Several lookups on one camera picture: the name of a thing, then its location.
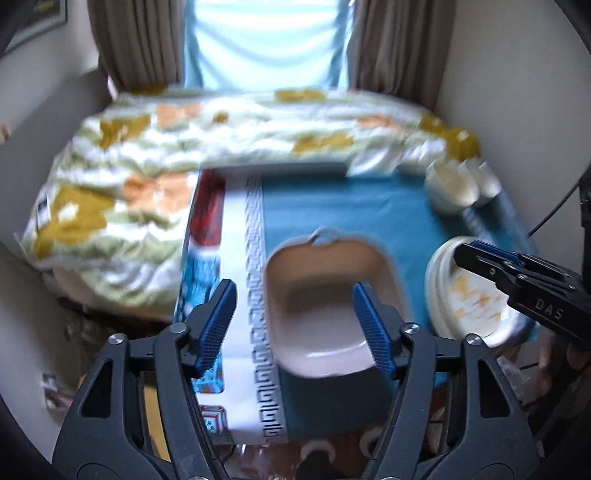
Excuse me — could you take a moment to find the white floral print plate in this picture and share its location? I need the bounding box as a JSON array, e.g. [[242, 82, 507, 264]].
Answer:
[[431, 235, 525, 348]]

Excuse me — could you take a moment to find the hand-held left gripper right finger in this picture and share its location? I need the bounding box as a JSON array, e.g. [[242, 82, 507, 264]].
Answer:
[[353, 282, 542, 480]]

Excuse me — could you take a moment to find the floral blanket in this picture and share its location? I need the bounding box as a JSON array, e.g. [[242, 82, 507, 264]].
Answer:
[[21, 87, 482, 320]]

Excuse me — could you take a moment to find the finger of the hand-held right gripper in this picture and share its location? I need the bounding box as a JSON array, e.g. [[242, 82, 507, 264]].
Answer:
[[454, 239, 528, 302]]

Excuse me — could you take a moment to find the cream bowl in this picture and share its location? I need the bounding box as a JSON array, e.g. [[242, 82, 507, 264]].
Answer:
[[425, 159, 479, 214]]

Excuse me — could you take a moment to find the brown curtain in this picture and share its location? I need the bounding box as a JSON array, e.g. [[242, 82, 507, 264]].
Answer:
[[87, 0, 186, 95], [347, 0, 452, 110]]

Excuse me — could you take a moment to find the pink square dish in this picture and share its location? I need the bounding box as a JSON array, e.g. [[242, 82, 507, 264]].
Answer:
[[262, 227, 413, 380]]

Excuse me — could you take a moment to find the cream cup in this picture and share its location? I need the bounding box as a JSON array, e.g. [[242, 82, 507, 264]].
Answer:
[[462, 159, 504, 208]]

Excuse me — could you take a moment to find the framed house picture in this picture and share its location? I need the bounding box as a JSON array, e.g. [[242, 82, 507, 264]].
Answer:
[[0, 0, 68, 52]]

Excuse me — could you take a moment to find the blue tablecloth with patterned border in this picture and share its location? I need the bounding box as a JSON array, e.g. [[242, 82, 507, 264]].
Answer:
[[222, 174, 539, 445]]

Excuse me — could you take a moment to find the black cable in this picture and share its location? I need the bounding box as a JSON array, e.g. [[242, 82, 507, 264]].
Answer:
[[527, 174, 591, 237]]

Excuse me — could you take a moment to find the light blue hanging cloth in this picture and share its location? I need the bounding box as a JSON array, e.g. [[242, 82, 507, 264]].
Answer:
[[182, 0, 355, 92]]

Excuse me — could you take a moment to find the dark slipper with white trim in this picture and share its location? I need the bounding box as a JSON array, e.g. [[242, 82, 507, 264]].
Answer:
[[358, 427, 385, 459], [299, 438, 338, 480]]

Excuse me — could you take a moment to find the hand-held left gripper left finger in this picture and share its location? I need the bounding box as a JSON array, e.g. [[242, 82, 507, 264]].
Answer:
[[52, 278, 238, 480]]

